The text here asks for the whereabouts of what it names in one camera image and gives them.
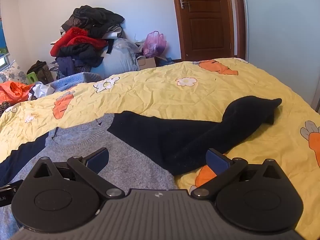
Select white crumpled paper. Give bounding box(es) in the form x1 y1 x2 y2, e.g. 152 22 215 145
28 82 55 100

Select orange plastic bag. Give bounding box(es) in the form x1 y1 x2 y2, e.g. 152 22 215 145
0 81 34 103

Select brown bag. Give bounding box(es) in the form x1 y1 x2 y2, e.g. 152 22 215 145
27 60 54 84

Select floral pillow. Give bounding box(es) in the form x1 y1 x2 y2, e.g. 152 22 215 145
0 60 28 84

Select cardboard box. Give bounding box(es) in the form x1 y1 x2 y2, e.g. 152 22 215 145
137 56 163 70

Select grey sweater with navy sleeves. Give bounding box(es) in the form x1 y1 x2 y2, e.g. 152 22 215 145
0 97 282 235

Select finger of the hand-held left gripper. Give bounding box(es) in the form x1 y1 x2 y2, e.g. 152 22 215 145
0 179 24 194

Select lotus-print curtain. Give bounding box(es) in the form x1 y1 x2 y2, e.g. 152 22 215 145
0 17 7 54

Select pink plastic bag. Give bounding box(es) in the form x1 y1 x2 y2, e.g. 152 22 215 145
142 31 167 58

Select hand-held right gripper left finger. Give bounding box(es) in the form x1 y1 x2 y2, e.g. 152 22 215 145
33 147 125 200

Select clear plastic bag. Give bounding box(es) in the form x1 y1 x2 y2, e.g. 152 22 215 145
112 38 142 53

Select window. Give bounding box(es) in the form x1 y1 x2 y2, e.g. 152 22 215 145
0 52 10 72

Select brown wooden door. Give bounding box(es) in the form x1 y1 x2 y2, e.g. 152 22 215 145
174 0 234 60
169 0 248 62

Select dark patterned clothes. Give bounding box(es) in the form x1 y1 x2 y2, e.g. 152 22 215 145
0 101 10 117

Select light blue bedding bundle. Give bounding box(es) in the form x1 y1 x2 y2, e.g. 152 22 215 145
90 46 140 79

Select pile of clothes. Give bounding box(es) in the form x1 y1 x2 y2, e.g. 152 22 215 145
50 5 125 77

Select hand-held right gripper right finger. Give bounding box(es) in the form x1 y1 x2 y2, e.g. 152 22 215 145
190 148 288 200

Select blue knit blanket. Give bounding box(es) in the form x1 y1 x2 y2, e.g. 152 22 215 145
46 72 103 90

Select yellow carrot-print blanket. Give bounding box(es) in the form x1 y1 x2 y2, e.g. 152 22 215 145
0 57 320 240

